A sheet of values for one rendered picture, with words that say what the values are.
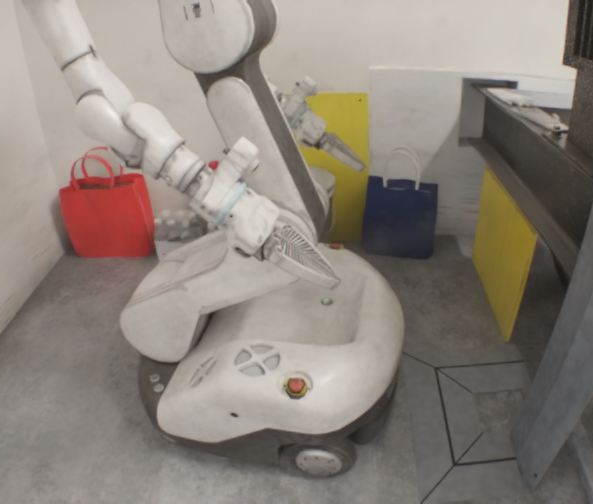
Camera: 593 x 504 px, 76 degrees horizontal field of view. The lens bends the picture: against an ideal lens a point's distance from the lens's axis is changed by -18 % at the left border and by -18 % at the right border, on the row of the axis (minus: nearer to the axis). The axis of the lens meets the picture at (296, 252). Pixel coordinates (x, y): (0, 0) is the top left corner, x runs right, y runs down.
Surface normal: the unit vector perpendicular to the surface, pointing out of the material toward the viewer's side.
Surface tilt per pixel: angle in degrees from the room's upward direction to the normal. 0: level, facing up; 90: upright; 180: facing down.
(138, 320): 90
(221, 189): 67
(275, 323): 0
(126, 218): 87
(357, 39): 90
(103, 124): 90
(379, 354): 45
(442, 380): 7
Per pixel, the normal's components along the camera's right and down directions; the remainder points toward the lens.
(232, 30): -0.01, 0.53
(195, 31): -0.25, 0.54
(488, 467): -0.07, -0.73
